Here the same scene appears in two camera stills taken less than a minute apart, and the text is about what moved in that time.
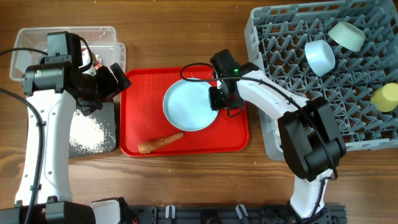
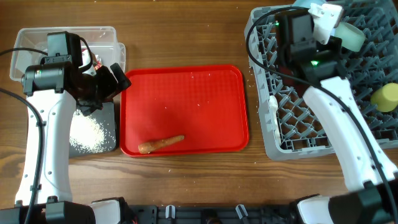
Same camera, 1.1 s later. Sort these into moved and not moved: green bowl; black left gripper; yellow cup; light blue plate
Moved: light blue plate
Not moved: yellow cup; green bowl; black left gripper
